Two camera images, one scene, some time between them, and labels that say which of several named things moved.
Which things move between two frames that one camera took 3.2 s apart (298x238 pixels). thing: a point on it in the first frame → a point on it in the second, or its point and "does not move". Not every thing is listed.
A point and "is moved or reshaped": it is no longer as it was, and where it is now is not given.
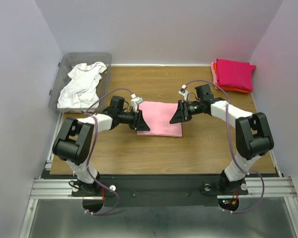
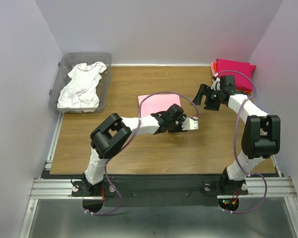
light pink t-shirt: (157, 116) is moved or reshaped
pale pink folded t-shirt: (213, 75) does not move
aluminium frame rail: (47, 188) does not move
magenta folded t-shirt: (235, 74) does not move
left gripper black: (138, 123) → (181, 119)
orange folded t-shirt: (230, 89) does not move
